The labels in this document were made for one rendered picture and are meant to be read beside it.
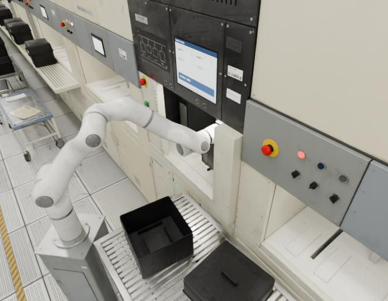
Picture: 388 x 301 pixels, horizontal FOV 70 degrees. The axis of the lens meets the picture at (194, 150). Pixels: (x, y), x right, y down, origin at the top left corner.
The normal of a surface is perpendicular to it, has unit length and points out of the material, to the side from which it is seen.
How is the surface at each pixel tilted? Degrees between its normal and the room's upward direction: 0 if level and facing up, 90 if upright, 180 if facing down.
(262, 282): 0
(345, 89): 90
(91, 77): 90
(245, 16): 90
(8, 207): 0
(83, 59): 90
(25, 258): 0
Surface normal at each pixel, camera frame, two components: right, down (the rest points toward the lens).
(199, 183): -0.03, -0.79
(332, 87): -0.80, 0.39
